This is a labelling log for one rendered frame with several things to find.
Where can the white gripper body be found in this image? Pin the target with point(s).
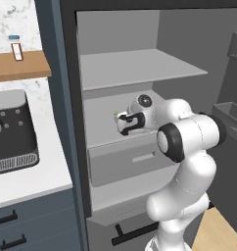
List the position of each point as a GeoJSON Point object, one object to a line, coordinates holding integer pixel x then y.
{"type": "Point", "coordinates": [121, 120]}

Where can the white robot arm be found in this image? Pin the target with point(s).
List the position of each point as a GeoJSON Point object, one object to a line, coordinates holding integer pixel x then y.
{"type": "Point", "coordinates": [189, 163]}

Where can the small green food item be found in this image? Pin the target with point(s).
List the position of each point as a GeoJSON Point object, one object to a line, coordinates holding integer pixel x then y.
{"type": "Point", "coordinates": [116, 113]}

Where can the grey fridge drawer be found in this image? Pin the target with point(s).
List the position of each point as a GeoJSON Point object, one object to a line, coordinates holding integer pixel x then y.
{"type": "Point", "coordinates": [117, 166]}

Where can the grey fridge shelf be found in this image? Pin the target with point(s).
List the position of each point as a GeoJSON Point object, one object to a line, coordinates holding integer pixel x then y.
{"type": "Point", "coordinates": [136, 67]}

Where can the blue-grey cabinet side panel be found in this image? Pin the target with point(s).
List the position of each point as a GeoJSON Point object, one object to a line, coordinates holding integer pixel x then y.
{"type": "Point", "coordinates": [58, 98]}

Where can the dark grey fridge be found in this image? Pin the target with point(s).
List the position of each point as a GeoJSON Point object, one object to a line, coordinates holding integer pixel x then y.
{"type": "Point", "coordinates": [117, 32]}

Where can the black and grey coffee machine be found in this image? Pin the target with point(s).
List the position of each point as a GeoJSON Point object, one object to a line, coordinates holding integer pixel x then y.
{"type": "Point", "coordinates": [12, 130]}

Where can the blue-grey drawer front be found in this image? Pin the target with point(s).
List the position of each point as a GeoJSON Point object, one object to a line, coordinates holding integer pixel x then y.
{"type": "Point", "coordinates": [42, 204]}
{"type": "Point", "coordinates": [52, 235]}

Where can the jar with blue lid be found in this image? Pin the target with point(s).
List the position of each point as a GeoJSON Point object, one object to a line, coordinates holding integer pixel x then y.
{"type": "Point", "coordinates": [16, 49]}

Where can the dark fridge door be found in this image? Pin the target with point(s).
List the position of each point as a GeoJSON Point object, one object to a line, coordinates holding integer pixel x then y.
{"type": "Point", "coordinates": [233, 183]}

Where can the wooden wall shelf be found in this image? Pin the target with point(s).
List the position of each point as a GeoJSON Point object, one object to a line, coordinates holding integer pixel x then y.
{"type": "Point", "coordinates": [19, 67]}

